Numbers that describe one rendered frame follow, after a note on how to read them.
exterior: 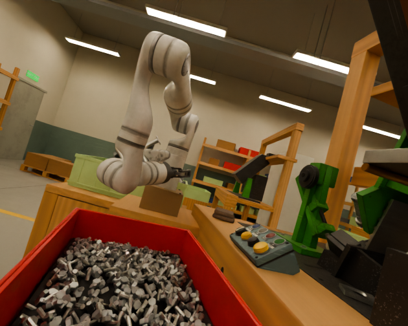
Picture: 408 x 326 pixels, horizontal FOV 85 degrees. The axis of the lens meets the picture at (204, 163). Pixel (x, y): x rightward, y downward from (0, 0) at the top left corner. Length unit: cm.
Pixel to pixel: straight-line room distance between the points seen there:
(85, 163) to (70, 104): 770
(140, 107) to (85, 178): 84
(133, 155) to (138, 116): 9
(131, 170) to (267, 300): 38
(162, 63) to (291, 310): 51
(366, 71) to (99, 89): 807
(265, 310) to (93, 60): 905
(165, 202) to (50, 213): 62
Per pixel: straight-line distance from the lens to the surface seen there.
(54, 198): 130
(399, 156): 35
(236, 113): 797
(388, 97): 110
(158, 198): 88
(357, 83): 139
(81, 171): 135
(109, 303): 30
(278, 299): 38
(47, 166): 617
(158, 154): 70
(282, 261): 48
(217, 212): 81
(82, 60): 934
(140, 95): 57
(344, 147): 128
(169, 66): 56
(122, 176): 55
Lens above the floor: 103
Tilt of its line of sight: 3 degrees up
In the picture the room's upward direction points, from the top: 16 degrees clockwise
